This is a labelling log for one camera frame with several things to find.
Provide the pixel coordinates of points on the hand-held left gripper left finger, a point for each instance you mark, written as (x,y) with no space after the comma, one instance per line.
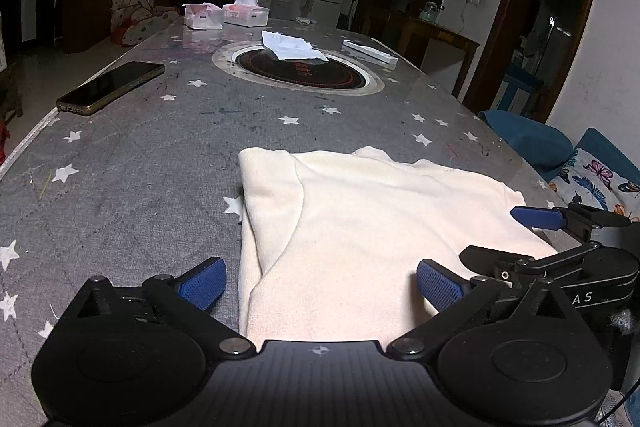
(202,284)

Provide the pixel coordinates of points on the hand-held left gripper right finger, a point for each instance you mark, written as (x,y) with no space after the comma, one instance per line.
(440,285)

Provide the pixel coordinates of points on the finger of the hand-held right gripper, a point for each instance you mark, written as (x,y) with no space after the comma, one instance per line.
(490,259)
(540,219)

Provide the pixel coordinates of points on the cream white garment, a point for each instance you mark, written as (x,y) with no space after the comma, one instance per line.
(360,232)

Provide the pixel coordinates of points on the butterfly print pillow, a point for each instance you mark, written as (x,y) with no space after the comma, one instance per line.
(595,184)

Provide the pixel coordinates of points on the blue cushion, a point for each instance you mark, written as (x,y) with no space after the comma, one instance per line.
(530,137)

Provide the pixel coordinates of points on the blue sofa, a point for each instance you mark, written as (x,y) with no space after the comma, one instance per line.
(617,152)

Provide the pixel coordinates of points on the grey star-print tablecloth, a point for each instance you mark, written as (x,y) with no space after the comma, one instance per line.
(150,167)

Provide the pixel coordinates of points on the wooden side table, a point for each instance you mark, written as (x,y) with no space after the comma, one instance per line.
(440,42)

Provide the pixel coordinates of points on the dark smartphone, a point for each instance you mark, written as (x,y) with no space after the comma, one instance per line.
(110,87)

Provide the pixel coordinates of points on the round built-in cooktop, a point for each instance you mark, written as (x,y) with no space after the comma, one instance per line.
(300,79)

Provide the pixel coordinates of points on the pale green kettle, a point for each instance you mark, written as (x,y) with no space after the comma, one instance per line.
(430,11)

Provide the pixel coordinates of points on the long white remote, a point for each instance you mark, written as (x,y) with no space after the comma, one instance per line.
(370,52)

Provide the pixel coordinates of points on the crumpled white tissue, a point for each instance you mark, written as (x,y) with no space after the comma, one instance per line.
(287,44)

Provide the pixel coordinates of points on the patterned kids sofa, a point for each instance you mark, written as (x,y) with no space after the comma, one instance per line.
(140,24)

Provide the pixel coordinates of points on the white tissue box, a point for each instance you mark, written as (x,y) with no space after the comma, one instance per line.
(246,13)
(202,17)

